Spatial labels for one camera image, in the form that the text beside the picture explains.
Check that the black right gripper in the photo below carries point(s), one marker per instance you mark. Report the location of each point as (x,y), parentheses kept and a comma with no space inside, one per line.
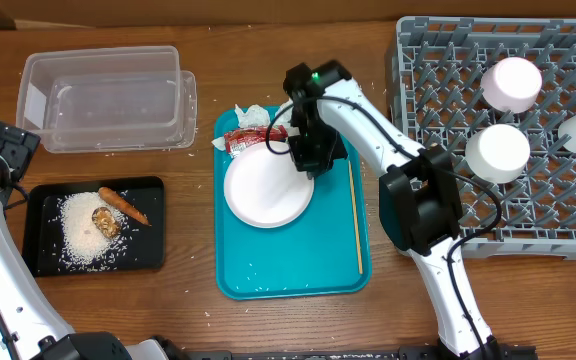
(308,163)

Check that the wooden chopstick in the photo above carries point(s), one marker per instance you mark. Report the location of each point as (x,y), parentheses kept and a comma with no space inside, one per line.
(355,219)

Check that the large pink plate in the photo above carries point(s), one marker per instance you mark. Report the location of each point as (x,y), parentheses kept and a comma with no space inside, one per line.
(263,188)

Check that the red snack wrapper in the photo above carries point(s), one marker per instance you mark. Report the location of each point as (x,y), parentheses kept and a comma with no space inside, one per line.
(238,140)

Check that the pale green bowl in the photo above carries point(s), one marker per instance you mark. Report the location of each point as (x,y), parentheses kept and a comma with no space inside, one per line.
(497,154)

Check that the orange carrot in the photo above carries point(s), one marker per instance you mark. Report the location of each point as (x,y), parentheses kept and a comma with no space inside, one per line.
(115,200)

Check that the small pink bowl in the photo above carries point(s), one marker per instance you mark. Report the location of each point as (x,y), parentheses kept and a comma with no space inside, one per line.
(513,84)

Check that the brown walnut food scrap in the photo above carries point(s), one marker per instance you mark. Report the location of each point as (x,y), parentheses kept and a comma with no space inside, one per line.
(105,222)

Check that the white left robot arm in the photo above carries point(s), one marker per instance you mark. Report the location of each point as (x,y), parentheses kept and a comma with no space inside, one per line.
(30,328)

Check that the grey dishwasher rack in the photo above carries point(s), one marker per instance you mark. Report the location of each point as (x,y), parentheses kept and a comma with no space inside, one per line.
(434,67)

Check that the crumpled white tissue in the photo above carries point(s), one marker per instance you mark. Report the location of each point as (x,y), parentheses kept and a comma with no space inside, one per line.
(283,117)
(253,116)

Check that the teal plastic tray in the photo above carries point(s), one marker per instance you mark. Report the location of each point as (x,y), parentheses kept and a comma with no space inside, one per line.
(313,255)

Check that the clear plastic bin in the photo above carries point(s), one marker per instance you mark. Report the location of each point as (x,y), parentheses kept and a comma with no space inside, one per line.
(108,100)

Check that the black tray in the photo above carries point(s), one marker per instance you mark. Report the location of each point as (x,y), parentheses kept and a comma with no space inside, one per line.
(47,252)

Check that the pile of rice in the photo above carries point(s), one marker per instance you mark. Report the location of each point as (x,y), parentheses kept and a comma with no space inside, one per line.
(80,235)

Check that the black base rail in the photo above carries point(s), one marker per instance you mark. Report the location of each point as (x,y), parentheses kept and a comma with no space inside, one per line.
(425,352)

